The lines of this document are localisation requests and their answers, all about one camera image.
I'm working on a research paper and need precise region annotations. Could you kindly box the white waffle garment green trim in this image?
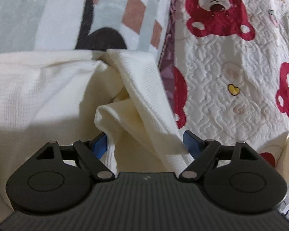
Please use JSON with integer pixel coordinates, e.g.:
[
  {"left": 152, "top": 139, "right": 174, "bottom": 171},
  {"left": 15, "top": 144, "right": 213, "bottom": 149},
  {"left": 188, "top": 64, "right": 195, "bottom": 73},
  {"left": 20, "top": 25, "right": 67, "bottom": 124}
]
[{"left": 0, "top": 49, "right": 195, "bottom": 188}]

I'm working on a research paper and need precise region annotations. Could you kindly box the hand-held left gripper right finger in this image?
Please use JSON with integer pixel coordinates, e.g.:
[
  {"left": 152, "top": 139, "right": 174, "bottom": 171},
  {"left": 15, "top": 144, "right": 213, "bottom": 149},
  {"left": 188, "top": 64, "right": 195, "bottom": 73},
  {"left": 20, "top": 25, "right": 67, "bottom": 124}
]
[{"left": 179, "top": 130, "right": 264, "bottom": 181}]

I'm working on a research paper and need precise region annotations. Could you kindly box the beige bed base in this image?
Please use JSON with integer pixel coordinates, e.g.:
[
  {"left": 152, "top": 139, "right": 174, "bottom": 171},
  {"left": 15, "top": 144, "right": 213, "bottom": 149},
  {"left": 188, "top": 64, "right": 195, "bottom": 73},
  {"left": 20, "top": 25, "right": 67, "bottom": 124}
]
[{"left": 277, "top": 130, "right": 289, "bottom": 186}]

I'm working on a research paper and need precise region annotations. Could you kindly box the bear-print quilted bedspread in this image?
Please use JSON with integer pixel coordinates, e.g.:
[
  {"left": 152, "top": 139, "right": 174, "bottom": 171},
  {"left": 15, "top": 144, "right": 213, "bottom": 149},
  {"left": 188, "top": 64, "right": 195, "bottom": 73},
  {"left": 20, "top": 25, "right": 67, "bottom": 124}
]
[{"left": 159, "top": 0, "right": 289, "bottom": 174}]

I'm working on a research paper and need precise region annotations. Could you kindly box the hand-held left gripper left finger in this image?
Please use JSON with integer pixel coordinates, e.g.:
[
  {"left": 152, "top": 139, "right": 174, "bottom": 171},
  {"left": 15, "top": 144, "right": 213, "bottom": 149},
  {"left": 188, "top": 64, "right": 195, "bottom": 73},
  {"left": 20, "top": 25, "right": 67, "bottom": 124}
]
[{"left": 36, "top": 132, "right": 116, "bottom": 181}]

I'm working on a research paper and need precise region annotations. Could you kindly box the printed floor mat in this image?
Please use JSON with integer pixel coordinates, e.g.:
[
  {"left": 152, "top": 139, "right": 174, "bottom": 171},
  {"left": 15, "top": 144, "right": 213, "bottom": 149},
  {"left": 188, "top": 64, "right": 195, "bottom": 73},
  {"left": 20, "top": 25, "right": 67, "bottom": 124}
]
[{"left": 0, "top": 0, "right": 170, "bottom": 60}]

